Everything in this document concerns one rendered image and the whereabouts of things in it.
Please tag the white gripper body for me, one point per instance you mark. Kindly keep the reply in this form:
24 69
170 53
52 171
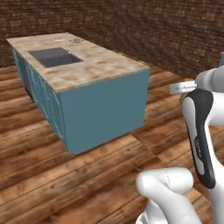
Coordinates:
181 87

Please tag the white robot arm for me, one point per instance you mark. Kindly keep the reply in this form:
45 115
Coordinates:
172 192

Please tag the teal cabinet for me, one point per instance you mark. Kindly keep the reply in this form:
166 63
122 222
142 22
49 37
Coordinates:
222 59

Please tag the teal kitchen island cabinets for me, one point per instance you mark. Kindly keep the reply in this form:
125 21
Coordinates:
102 113

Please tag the silver tap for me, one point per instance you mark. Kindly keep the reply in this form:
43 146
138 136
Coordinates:
68 49

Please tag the grey sink basin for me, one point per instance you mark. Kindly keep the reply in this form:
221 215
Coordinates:
55 57

